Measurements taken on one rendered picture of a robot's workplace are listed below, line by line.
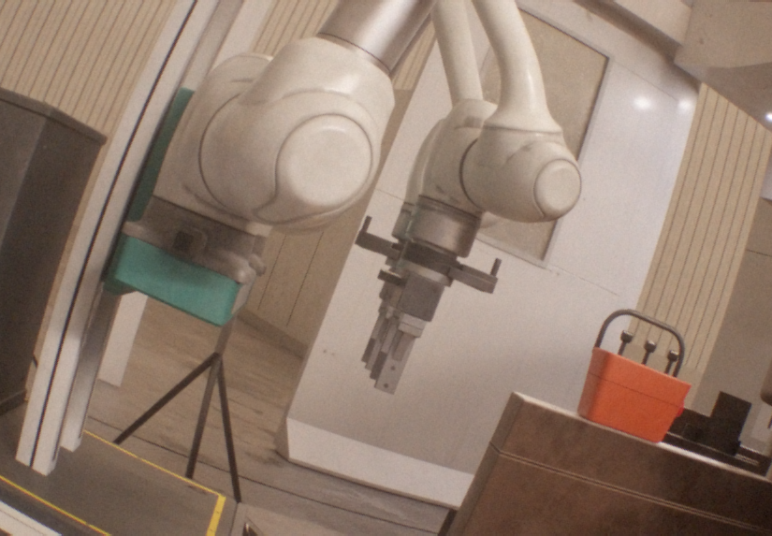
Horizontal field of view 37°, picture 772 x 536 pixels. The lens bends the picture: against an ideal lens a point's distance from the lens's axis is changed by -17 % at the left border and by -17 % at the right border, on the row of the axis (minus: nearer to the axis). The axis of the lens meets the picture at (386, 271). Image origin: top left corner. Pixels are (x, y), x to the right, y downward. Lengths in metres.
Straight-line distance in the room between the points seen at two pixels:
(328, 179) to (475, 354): 4.04
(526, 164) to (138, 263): 0.48
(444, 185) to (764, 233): 6.15
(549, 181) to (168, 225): 0.46
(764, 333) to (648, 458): 5.22
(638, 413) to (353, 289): 3.00
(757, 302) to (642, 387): 5.39
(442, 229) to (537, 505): 0.68
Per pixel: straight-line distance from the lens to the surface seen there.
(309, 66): 1.44
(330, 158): 1.39
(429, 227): 1.74
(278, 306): 11.03
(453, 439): 5.46
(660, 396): 2.27
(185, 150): 1.61
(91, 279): 1.77
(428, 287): 1.71
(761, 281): 7.67
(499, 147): 1.61
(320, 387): 5.18
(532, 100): 1.63
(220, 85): 1.62
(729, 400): 3.48
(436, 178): 1.74
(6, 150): 1.70
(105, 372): 5.01
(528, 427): 2.22
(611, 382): 2.25
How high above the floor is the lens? 0.79
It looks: level
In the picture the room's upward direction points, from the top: 21 degrees clockwise
